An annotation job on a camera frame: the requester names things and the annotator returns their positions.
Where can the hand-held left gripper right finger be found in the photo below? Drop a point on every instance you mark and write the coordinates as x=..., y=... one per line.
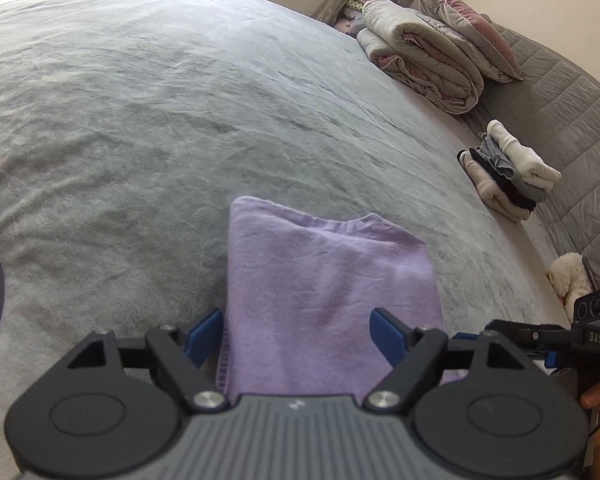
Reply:
x=385, y=335

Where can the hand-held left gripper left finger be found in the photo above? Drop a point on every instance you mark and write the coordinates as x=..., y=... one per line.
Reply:
x=205, y=335

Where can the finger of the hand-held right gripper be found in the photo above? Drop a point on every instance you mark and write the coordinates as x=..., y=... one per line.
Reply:
x=549, y=360
x=535, y=334

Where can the purple shirt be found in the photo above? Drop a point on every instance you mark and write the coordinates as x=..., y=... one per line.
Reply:
x=320, y=285

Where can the white plush toy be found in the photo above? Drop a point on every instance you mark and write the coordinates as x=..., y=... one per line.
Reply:
x=570, y=275

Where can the folded beige garment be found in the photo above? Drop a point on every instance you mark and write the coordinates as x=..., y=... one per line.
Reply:
x=495, y=200

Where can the folded black garment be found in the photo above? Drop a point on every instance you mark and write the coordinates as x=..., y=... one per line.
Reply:
x=502, y=187

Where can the folded grey sweater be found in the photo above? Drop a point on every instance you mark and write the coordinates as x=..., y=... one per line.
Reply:
x=510, y=172

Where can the folded white garment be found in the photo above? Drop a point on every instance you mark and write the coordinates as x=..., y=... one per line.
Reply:
x=525, y=160

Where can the grey quilted headboard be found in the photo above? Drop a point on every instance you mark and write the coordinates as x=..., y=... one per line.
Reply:
x=570, y=135

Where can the folded grey pink quilt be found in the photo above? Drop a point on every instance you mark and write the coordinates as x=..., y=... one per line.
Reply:
x=420, y=55

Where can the grey pink pillow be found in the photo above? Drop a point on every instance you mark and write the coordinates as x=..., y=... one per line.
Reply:
x=470, y=25

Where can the pile of small cloths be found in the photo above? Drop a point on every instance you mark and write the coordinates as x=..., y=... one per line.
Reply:
x=352, y=15

